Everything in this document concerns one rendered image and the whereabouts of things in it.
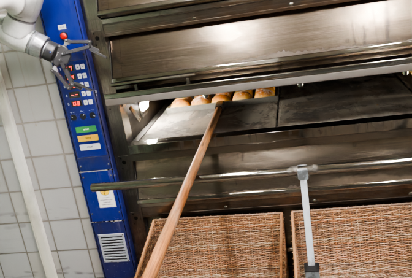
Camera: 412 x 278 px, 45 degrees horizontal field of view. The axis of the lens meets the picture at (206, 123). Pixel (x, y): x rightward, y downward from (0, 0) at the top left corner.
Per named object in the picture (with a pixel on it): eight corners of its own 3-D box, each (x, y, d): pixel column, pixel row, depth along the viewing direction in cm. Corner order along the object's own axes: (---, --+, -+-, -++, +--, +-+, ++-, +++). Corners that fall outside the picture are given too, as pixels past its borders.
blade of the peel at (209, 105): (278, 100, 236) (278, 95, 235) (167, 113, 246) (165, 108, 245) (278, 83, 270) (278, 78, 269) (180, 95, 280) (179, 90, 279)
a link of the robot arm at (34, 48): (30, 54, 189) (45, 61, 189) (22, 53, 180) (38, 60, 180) (40, 32, 188) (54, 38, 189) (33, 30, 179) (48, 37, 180)
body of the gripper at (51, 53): (53, 39, 188) (76, 50, 189) (44, 59, 189) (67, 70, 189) (48, 38, 181) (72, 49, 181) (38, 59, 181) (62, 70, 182)
